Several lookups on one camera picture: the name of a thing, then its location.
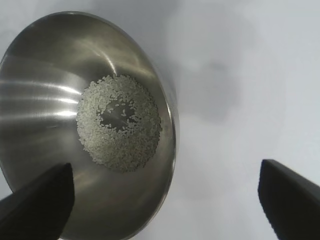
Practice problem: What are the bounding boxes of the white rice grains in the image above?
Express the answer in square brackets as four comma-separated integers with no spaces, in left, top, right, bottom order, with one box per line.
[75,73,163,174]

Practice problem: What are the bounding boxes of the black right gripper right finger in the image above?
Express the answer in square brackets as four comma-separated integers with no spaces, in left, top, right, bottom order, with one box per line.
[258,159,320,240]

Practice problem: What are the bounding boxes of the stainless steel mixing bowl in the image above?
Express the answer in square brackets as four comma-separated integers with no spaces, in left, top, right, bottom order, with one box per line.
[0,10,179,240]

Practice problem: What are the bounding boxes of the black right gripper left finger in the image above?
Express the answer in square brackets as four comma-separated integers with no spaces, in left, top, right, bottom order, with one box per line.
[0,162,76,240]

